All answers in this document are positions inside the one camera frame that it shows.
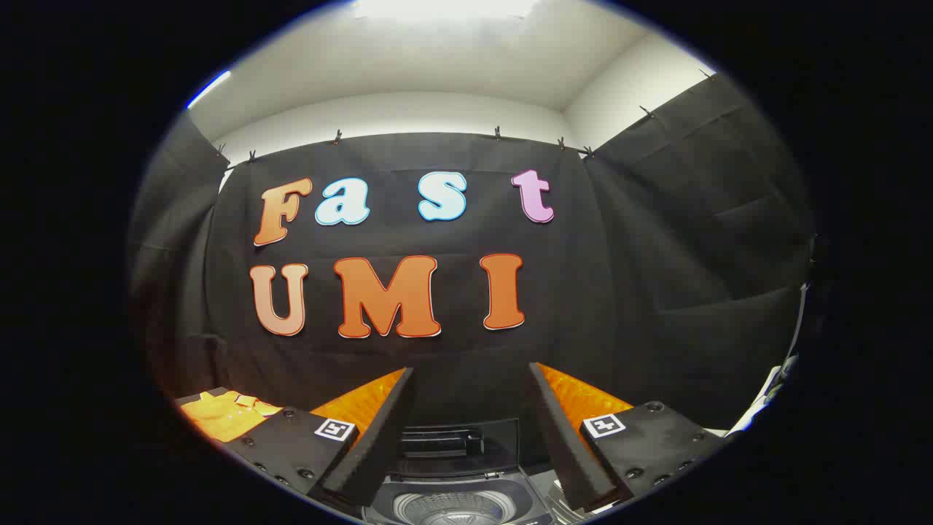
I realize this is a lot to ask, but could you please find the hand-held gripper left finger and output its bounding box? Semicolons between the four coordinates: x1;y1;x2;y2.
222;367;416;509

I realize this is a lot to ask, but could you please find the white side platform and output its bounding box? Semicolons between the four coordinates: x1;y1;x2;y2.
727;365;784;437

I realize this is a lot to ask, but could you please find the row of black backdrop clips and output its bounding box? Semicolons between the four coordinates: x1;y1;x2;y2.
216;68;715;163

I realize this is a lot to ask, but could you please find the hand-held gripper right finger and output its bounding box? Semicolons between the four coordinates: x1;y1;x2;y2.
528;362;730;513

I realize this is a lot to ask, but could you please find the yellow polo shirt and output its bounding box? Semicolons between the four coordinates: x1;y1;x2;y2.
179;390;284;443

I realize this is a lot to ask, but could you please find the black backdrop cloth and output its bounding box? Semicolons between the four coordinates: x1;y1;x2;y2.
128;73;817;467

